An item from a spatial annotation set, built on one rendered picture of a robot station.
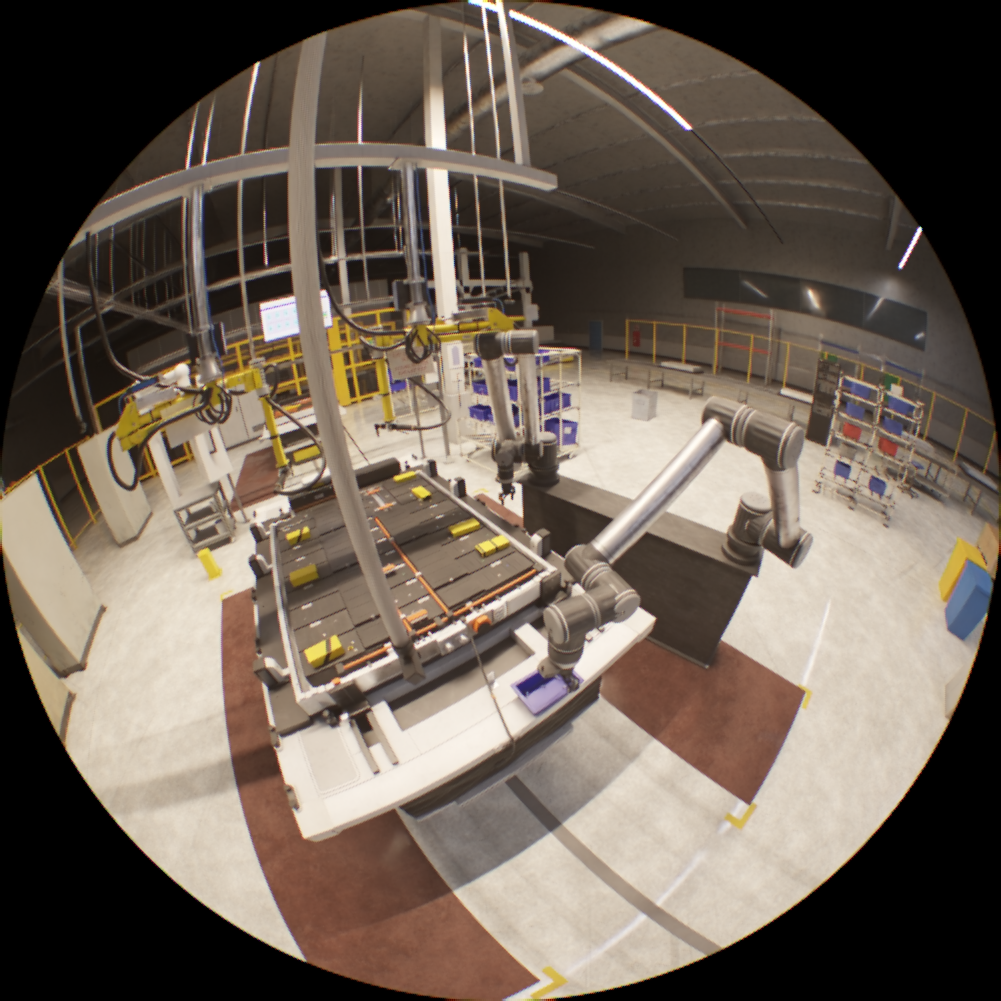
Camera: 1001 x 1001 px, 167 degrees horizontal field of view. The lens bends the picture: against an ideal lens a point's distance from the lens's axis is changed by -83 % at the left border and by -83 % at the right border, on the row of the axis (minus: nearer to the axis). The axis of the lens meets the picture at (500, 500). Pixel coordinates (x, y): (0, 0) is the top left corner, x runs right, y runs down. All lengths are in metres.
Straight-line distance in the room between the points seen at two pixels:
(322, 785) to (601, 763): 1.47
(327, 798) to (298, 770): 0.17
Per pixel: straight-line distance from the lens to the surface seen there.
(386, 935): 2.24
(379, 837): 2.21
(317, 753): 1.49
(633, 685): 2.44
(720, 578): 2.16
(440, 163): 2.63
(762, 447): 1.18
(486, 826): 2.09
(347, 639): 1.50
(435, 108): 7.43
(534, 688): 1.40
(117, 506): 7.65
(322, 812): 1.41
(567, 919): 2.11
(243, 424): 11.14
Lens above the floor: 2.07
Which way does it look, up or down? 29 degrees down
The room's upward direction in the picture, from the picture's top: 4 degrees counter-clockwise
